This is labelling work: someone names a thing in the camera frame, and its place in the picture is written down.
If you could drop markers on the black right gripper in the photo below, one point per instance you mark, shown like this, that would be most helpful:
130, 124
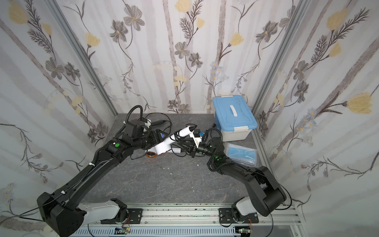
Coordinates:
195, 148

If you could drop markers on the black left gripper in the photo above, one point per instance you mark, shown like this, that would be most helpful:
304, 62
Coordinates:
158, 136

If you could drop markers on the white hair dryer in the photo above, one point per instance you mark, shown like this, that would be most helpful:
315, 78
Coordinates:
171, 143
151, 154

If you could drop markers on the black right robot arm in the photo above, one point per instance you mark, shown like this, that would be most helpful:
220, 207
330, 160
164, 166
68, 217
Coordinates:
265, 194

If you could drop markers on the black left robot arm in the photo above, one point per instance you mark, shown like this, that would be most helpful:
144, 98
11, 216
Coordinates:
61, 209

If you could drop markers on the dark grey pink hair dryer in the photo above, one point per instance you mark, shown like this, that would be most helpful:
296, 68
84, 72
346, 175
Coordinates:
158, 122

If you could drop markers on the bag of blue face masks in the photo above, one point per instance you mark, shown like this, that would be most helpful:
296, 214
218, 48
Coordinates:
243, 155

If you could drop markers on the blue lid storage box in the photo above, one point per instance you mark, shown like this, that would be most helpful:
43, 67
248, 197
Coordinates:
233, 117

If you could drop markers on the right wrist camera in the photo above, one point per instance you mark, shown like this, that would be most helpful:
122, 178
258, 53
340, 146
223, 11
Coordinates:
196, 135

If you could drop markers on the aluminium mounting rail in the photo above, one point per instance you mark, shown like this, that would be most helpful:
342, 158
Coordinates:
196, 220

